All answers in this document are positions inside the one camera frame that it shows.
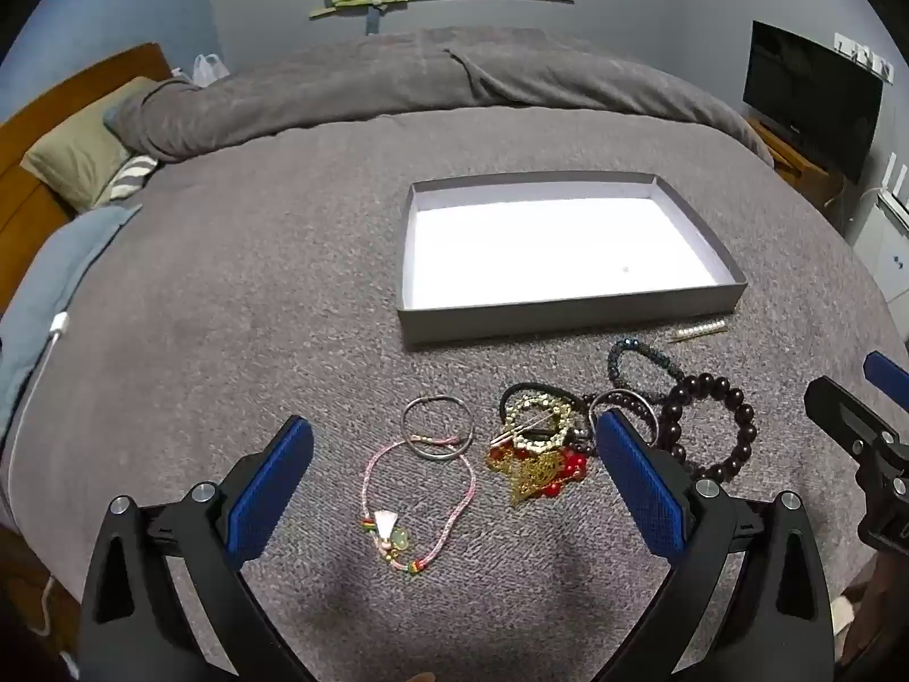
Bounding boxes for thin silver ring bangle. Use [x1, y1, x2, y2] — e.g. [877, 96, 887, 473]
[589, 388, 661, 442]

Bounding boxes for black hair tie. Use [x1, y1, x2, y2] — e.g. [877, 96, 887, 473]
[499, 381, 590, 442]

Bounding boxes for silver wire bangle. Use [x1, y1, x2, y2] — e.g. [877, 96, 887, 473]
[401, 396, 476, 460]

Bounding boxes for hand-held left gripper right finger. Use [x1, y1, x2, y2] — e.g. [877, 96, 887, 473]
[595, 408, 835, 682]

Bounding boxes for shallow grey cardboard box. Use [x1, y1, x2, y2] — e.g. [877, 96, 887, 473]
[396, 172, 749, 349]

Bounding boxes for large dark wooden bead bracelet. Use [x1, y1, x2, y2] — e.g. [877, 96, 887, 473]
[657, 371, 757, 484]

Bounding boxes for white charger cable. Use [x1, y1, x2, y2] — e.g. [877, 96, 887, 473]
[0, 311, 72, 676]

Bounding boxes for gold filigree ornament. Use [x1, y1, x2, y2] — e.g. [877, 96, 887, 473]
[486, 440, 565, 509]

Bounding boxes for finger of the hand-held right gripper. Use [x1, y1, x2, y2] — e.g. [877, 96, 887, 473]
[804, 376, 902, 457]
[862, 351, 909, 399]

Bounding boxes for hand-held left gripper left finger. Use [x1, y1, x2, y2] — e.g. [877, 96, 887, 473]
[78, 414, 317, 682]

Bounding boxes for black flat television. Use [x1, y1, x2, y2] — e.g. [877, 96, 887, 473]
[742, 20, 885, 184]

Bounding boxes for striped pillow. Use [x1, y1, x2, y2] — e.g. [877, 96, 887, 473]
[95, 154, 161, 207]

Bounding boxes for blue-grey blanket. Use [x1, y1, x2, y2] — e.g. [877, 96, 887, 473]
[0, 205, 143, 442]

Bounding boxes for wooden headboard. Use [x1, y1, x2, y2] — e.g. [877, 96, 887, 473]
[0, 43, 175, 314]

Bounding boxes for wooden television stand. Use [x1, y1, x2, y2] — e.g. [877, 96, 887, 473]
[745, 117, 846, 210]

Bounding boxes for folded grey duvet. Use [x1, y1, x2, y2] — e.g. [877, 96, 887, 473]
[105, 27, 775, 164]

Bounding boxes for dark blue bead bracelet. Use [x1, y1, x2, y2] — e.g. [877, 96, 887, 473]
[607, 337, 686, 388]

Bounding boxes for round pearl hair clip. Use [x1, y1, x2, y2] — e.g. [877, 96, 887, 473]
[504, 398, 575, 452]

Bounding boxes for olive green pillow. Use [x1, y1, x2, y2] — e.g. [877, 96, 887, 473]
[20, 77, 161, 213]

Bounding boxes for white plastic bag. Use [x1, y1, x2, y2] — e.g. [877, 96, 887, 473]
[193, 53, 230, 88]

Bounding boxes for white appliance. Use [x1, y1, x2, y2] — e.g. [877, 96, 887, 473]
[852, 188, 909, 300]

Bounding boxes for white router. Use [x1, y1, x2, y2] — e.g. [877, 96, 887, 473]
[881, 152, 909, 209]

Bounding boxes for pearl bar hair clip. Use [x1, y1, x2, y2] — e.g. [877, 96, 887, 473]
[668, 319, 727, 344]

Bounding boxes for white wall hooks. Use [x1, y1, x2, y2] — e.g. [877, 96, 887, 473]
[832, 32, 894, 82]

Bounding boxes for pink cord bracelet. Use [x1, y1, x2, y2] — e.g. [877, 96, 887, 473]
[358, 436, 477, 573]

